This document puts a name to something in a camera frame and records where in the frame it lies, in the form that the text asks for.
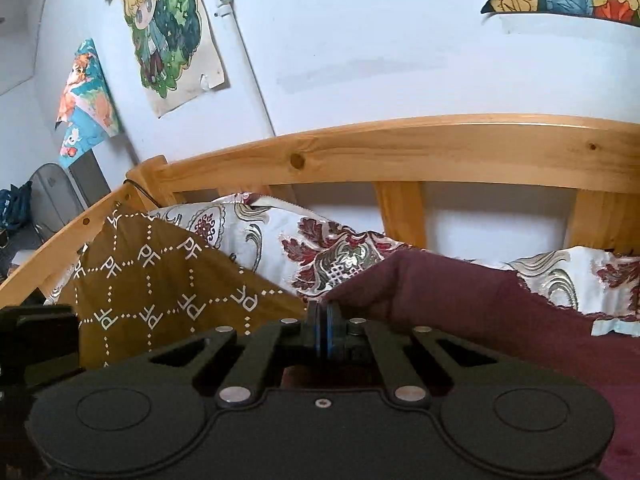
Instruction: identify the maroon long sleeve shirt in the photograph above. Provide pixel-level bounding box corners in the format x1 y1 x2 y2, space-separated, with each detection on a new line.
321 249 639 479

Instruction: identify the brown PF patterned duvet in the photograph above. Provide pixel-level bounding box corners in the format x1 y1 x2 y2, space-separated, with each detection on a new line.
60 205 305 370

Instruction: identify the grey desk chair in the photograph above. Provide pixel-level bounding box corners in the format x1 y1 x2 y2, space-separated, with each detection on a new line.
29 162 84 242

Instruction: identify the orange blue anime poster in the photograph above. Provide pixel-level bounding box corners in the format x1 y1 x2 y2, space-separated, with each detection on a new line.
54 38 124 169

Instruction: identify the anime girl green poster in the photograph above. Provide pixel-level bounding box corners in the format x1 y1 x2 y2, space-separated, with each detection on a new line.
122 0 226 117

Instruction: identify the wooden bed frame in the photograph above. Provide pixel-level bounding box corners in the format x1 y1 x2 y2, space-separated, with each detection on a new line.
1 114 639 306

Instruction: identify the white wall conduit pipe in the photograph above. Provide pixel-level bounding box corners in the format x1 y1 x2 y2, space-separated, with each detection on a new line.
216 0 276 139

